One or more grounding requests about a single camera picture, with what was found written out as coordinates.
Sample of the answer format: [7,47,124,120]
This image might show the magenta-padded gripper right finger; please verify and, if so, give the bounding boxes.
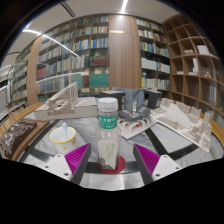
[133,143,183,186]

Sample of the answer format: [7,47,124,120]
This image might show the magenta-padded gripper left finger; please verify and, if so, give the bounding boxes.
[43,143,92,186]

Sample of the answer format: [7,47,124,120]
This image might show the clear plastic drink bottle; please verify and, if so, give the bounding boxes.
[94,97,123,171]

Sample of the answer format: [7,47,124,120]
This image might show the white mug with yellow rim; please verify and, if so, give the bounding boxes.
[48,125,78,155]

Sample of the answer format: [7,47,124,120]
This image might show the white spoon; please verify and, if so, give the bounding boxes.
[61,121,70,141]

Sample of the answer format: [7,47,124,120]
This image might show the flat round red coaster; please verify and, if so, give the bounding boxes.
[97,154,127,175]

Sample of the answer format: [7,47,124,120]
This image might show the white stepped architectural model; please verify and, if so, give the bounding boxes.
[149,97,215,153]

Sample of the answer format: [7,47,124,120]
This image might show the brown architectural model on board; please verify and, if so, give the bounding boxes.
[0,119,52,162]

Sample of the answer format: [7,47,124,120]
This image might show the long white architectural model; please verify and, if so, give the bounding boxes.
[33,81,101,122]

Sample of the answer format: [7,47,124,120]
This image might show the dark grey architectural model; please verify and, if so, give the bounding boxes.
[99,87,164,140]

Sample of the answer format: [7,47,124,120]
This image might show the wooden cubby shelf unit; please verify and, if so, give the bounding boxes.
[162,13,224,118]

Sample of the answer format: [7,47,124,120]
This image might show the linear ceiling lights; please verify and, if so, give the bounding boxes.
[0,0,130,73]

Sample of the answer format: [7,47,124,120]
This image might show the tall bookshelf wall with books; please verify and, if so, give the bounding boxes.
[9,14,173,103]

